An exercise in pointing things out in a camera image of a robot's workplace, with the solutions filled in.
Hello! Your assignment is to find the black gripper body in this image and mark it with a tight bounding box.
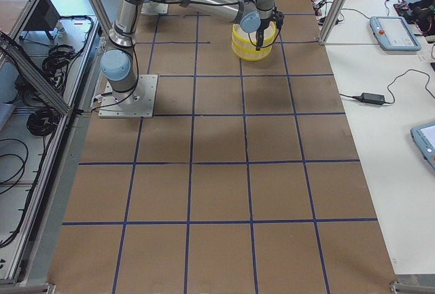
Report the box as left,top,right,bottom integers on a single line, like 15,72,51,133
260,6,284,31

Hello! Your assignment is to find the yellow steamer layer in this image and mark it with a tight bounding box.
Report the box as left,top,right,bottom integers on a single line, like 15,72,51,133
232,22,277,51
231,41,272,62

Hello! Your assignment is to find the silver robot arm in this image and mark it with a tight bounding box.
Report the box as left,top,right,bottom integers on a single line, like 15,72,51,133
101,0,283,110

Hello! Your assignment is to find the blue teach pendant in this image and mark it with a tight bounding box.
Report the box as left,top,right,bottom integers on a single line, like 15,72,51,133
411,122,435,168
369,16,421,52

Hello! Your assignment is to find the black power adapter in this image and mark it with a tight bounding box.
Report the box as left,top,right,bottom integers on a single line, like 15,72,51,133
352,92,386,105

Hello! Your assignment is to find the aluminium frame post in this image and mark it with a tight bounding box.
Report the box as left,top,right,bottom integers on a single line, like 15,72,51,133
318,0,346,45

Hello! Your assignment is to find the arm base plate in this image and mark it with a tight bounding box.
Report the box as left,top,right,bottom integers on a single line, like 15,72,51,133
99,75,158,118
141,1,169,16

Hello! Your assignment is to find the black coiled cable bundle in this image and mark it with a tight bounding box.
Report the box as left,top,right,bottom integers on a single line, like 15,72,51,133
26,107,59,136

